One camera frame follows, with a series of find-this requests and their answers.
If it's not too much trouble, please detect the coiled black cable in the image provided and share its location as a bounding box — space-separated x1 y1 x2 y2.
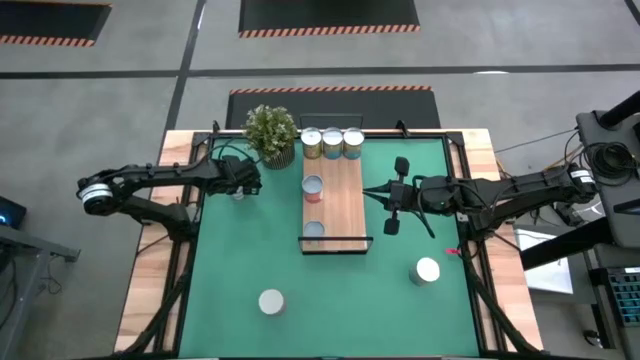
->
578 140 640 187

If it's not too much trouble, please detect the gold sided tin can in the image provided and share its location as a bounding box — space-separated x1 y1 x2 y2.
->
300 126 323 161

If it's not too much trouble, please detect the carrot print tin can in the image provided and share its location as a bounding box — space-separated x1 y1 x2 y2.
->
302 219 326 249

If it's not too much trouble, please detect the white paper sheet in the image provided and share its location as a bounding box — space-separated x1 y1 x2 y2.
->
513 230 575 296

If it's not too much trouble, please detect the cherries label tin can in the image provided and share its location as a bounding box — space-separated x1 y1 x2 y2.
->
321 126 345 161

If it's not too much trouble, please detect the black diagonal beam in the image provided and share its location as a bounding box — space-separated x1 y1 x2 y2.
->
519 215 619 271

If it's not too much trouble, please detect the orange and red tin can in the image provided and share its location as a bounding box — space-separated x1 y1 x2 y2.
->
257 288 288 317
301 173 325 205

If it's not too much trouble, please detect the green table mat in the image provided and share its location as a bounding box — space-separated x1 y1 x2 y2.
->
178 135 481 359

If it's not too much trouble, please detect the pale sided tin can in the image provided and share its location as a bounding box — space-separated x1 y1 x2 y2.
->
408 256 442 287

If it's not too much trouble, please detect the black hazard striped floor mat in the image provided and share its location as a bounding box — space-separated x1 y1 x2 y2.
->
224 85 442 131
237 0 421 40
0 1 113 49

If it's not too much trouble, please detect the black cart pole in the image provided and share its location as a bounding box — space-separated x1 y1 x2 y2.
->
597 89 640 130

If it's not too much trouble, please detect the black metal rig frame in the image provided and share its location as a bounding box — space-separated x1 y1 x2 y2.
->
107 119 551 360

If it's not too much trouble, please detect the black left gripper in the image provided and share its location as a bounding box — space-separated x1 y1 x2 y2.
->
215 155 263 197

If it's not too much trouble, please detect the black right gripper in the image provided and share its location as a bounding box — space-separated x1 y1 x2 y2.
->
362 156 459 237

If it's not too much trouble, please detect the grey side desk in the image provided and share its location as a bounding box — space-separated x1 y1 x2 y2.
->
0 223 82 346

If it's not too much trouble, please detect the dark screen with blue light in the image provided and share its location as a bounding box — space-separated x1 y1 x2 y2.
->
0 195 28 231

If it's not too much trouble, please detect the potted artificial plant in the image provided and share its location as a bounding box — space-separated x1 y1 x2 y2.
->
243 103 300 171

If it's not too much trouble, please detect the wooden shelf with black frame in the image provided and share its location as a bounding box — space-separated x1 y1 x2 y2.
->
298 112 376 255

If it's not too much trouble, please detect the grey equipment cart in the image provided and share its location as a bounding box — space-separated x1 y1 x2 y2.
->
574 108 640 251

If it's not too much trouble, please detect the backlit keyboard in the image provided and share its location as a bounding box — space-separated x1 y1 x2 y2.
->
606 267 640 329

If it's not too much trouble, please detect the black computer mouse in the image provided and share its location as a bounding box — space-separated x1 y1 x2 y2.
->
582 328 604 349

